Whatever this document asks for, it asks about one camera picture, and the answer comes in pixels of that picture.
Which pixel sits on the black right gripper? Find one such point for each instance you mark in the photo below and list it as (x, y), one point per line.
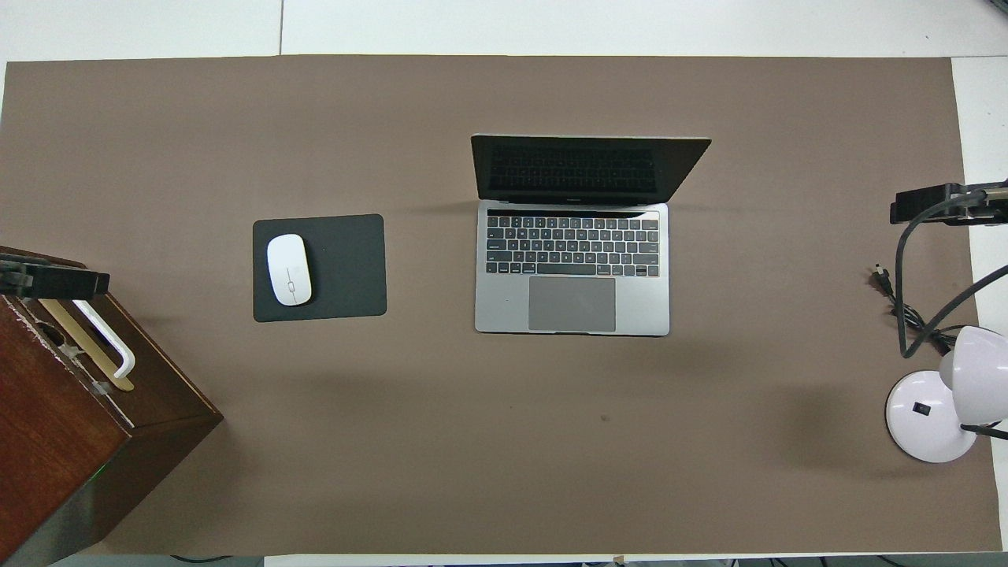
(988, 213)

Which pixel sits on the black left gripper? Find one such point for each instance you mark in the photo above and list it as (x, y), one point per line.
(11, 280)

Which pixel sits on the grey Apple laptop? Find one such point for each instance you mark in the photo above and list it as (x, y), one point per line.
(571, 303)

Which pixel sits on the dark brown wooden box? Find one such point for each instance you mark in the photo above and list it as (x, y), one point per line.
(47, 409)

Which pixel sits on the white desk lamp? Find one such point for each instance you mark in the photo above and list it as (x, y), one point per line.
(921, 409)

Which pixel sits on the white computer mouse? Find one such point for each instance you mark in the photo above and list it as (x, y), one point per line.
(289, 268)

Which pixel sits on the black mouse pad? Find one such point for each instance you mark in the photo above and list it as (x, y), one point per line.
(350, 268)

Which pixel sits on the brown table mat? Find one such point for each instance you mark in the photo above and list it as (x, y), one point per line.
(551, 472)

